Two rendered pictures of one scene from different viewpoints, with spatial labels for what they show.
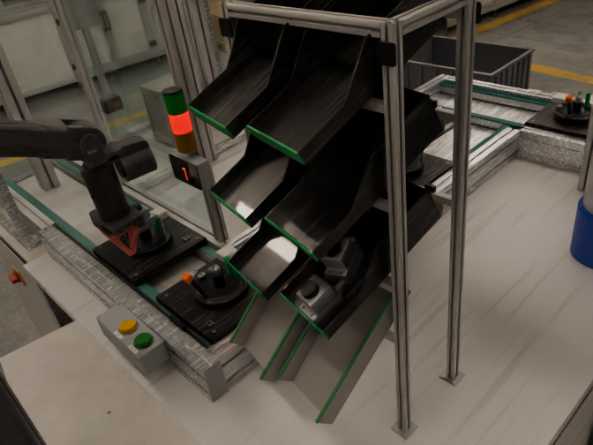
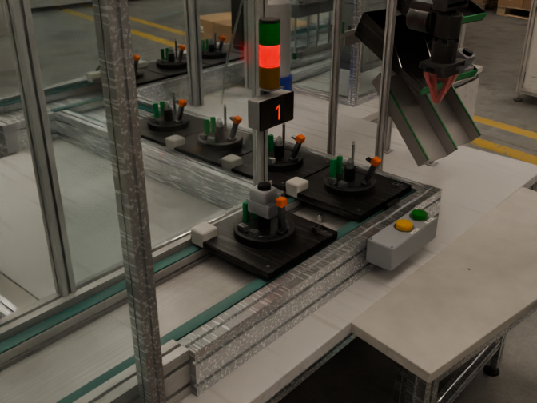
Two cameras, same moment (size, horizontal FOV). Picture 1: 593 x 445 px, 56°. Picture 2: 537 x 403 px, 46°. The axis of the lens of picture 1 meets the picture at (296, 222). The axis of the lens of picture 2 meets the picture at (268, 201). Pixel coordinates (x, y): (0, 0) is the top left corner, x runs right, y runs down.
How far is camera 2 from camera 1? 227 cm
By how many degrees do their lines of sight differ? 83
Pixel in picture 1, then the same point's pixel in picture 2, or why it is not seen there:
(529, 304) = (320, 129)
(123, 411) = (464, 261)
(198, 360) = (431, 191)
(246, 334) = (417, 155)
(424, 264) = not seen: hidden behind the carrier
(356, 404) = (418, 175)
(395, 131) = not seen: outside the picture
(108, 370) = (422, 280)
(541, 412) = not seen: hidden behind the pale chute
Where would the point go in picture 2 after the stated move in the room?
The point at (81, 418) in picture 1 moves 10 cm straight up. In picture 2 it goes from (482, 283) to (488, 245)
